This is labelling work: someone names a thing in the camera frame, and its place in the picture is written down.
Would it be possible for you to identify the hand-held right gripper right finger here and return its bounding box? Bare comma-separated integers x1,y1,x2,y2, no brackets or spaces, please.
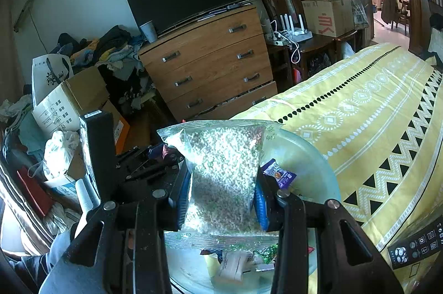
254,173,405,294

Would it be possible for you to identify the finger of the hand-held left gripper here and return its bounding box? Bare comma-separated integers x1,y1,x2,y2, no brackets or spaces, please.
125,160,186,190
116,143,166,166

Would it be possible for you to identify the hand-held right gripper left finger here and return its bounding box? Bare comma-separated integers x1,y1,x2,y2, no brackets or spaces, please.
66,161,194,294

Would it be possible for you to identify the purple prune packet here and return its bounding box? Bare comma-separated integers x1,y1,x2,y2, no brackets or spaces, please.
261,158,298,191

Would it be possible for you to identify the clear puffed rice bag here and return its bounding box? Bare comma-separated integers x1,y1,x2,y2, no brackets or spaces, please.
157,119,281,246

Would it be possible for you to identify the clear glass bowl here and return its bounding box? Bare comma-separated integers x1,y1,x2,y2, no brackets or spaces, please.
163,123,341,294

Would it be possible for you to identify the beige snack packet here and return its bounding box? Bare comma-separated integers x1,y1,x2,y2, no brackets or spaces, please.
215,251,257,284

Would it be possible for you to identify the flattened orange cardboard box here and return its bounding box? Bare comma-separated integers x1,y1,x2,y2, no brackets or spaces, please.
100,100,131,156

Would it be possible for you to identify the white plastic bag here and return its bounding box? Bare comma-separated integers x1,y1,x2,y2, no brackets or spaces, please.
42,130,81,180

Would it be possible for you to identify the white ribbed tube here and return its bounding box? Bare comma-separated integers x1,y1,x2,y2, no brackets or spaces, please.
74,176,101,215

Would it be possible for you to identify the white blue carton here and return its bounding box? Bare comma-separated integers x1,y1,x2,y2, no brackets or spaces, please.
45,173,84,208

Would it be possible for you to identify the open cardboard box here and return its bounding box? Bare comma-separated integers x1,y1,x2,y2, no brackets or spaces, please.
32,67,108,139

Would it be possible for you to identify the teal cloth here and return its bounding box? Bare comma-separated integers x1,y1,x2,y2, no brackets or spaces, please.
19,114,47,153

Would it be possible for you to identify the red flat box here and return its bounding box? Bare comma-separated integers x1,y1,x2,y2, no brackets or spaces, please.
17,166,52,215

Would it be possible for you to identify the white calligraphy paper bag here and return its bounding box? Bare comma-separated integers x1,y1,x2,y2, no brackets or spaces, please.
32,53,74,108

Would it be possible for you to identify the pile of clothes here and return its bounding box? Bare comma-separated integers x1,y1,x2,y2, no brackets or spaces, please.
52,25,156,115

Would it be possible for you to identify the brown striped cloth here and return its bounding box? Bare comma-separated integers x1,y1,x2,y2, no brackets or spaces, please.
0,156,52,253

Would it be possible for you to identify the wooden chest of drawers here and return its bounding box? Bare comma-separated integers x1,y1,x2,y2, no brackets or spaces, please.
138,3,279,123

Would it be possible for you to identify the person's leg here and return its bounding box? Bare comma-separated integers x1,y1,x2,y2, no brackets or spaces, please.
10,232,73,294

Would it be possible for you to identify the grey paper cup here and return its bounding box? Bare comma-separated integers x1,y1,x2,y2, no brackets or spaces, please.
139,20,158,43

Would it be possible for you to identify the yellow patterned bedsheet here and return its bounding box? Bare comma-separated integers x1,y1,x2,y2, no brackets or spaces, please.
230,42,443,294

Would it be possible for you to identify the white power strip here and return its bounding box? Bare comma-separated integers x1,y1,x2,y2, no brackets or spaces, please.
266,34,289,46

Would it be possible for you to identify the dark wooden side table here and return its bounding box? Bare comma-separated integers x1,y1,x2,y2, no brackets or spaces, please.
266,29,359,83

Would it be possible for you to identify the black product box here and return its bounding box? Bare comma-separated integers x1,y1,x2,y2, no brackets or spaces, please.
386,221,443,270

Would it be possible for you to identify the white router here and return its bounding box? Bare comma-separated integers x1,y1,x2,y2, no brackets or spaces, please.
280,13,313,40

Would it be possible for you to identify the cardboard box with red print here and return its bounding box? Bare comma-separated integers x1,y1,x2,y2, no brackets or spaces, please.
302,0,355,38

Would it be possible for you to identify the chair with hanging jacket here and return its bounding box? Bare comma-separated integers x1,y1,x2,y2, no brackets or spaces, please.
381,0,411,35

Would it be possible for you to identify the white tote bag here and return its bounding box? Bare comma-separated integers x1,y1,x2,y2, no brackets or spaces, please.
427,27,443,54

